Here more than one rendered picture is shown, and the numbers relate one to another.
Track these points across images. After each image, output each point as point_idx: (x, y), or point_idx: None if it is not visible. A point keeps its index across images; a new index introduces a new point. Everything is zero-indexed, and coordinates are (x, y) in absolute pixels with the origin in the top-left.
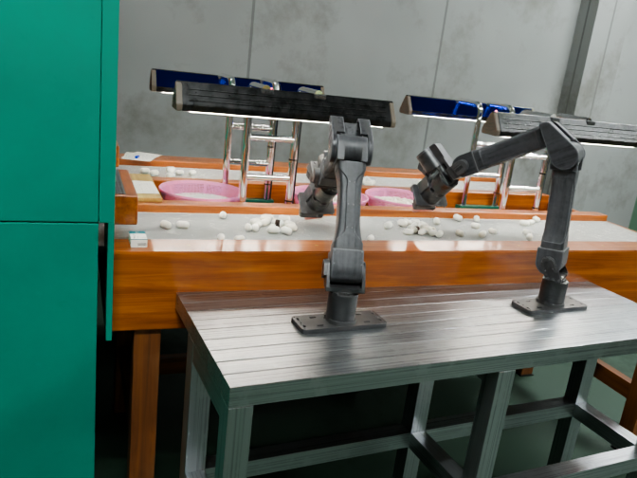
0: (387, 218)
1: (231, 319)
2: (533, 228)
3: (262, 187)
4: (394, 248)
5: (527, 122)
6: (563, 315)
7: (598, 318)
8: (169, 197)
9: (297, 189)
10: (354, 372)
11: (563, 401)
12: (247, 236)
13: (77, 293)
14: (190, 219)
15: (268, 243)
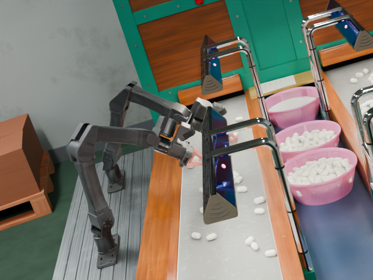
0: (256, 170)
1: (131, 159)
2: (241, 249)
3: (331, 111)
4: (157, 171)
5: (205, 129)
6: (94, 255)
7: (83, 270)
8: (275, 98)
9: (324, 123)
10: (75, 189)
11: None
12: (201, 134)
13: None
14: (234, 114)
15: (169, 138)
